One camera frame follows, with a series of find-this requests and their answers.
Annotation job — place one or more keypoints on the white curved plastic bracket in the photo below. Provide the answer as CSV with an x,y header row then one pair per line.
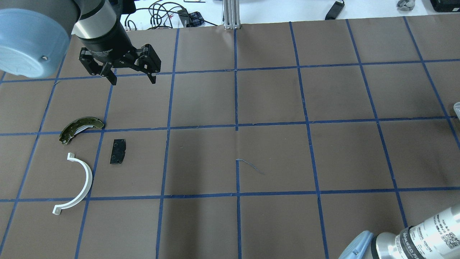
x,y
81,186

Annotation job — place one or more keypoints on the black brake pad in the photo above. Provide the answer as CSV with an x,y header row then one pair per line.
x,y
118,151

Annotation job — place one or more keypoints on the aluminium frame post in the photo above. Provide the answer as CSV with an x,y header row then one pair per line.
x,y
231,14

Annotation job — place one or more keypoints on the green curved brake shoe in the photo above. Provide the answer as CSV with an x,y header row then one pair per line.
x,y
77,126

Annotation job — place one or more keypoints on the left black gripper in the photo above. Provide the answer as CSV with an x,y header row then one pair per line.
x,y
106,44

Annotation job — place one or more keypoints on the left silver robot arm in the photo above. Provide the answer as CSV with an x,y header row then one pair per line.
x,y
35,36

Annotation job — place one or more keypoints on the black power adapter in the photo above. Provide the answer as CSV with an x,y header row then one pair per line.
x,y
335,10

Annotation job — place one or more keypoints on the brown paper mat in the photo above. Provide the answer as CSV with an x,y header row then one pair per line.
x,y
274,141

